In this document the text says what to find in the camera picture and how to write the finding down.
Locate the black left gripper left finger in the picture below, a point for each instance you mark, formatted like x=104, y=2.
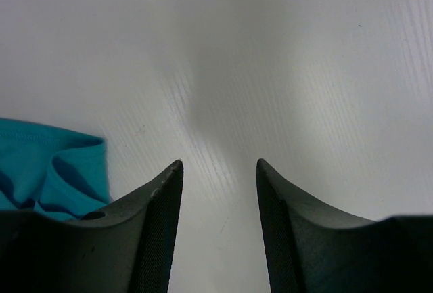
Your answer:
x=126, y=246

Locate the teal t shirt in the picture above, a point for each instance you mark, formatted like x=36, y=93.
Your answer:
x=56, y=172

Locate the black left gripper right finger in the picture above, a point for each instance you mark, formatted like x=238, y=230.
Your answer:
x=311, y=246

